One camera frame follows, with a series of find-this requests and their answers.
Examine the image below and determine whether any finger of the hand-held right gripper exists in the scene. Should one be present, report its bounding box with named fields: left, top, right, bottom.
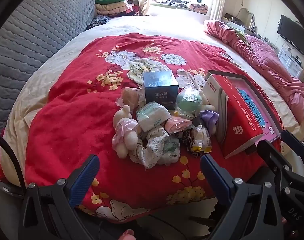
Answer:
left=257, top=140, right=296, bottom=188
left=281, top=129, right=304, bottom=170

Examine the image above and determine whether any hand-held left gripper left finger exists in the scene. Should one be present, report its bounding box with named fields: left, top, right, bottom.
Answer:
left=18, top=154, right=100, bottom=240

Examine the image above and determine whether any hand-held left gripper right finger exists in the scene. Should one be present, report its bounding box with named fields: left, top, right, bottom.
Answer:
left=200, top=154, right=285, bottom=240

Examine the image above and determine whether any leopard print cloth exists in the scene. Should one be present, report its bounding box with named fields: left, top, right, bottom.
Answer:
left=177, top=130, right=200, bottom=158

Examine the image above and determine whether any green printed diaper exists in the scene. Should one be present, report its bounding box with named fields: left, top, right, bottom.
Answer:
left=157, top=135, right=180, bottom=165

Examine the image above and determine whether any white plush toy pink ribbon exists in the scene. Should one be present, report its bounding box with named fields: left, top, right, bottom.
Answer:
left=112, top=105, right=142, bottom=159

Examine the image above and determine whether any white plush toy purple bow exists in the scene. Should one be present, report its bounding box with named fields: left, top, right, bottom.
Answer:
left=199, top=91, right=219, bottom=133

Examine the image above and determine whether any pink packet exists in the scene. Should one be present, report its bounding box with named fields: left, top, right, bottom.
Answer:
left=167, top=116, right=194, bottom=134

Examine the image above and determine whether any floral fabric scrunchie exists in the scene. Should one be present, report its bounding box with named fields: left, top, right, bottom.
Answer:
left=128, top=126, right=170, bottom=169

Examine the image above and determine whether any green plush ball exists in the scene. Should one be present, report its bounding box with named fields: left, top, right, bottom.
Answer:
left=174, top=87, right=205, bottom=118

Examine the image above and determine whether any dark cardboard tray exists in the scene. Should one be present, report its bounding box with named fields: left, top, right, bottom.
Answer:
left=206, top=70, right=284, bottom=153

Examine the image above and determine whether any peach plush ball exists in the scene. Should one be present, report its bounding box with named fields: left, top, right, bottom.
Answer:
left=115, top=87, right=146, bottom=113

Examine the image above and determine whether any bundle of yellow white sachets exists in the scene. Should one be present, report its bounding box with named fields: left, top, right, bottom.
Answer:
left=191, top=125, right=212, bottom=154

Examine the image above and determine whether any red floral blanket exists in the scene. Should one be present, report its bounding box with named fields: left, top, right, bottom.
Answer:
left=0, top=33, right=284, bottom=224

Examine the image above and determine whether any white cabinet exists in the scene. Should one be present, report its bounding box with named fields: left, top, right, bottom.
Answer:
left=277, top=47, right=304, bottom=78

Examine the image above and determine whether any pink quilt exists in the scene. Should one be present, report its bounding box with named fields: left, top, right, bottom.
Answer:
left=204, top=20, right=304, bottom=124

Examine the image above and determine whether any dark blue box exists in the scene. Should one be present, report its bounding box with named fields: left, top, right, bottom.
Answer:
left=142, top=71, right=179, bottom=110

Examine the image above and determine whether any black television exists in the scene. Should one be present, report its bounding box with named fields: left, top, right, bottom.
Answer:
left=277, top=14, right=304, bottom=57

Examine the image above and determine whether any green cloth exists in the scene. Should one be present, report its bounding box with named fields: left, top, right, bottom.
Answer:
left=233, top=29, right=248, bottom=40

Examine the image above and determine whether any vanity mirror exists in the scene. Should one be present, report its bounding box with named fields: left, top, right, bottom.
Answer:
left=236, top=7, right=256, bottom=29

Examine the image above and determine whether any grey quilted headboard cover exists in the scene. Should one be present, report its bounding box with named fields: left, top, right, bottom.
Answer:
left=0, top=0, right=96, bottom=175

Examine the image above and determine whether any dark patterned pillow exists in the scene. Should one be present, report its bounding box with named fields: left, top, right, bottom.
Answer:
left=86, top=14, right=110, bottom=30

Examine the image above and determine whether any patterned cushion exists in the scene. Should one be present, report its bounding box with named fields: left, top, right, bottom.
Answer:
left=187, top=3, right=208, bottom=13

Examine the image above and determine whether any stack of folded blankets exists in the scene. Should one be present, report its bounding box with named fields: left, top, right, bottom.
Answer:
left=95, top=0, right=142, bottom=18

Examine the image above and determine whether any black cable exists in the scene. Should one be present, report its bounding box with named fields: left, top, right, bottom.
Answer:
left=0, top=129, right=26, bottom=193

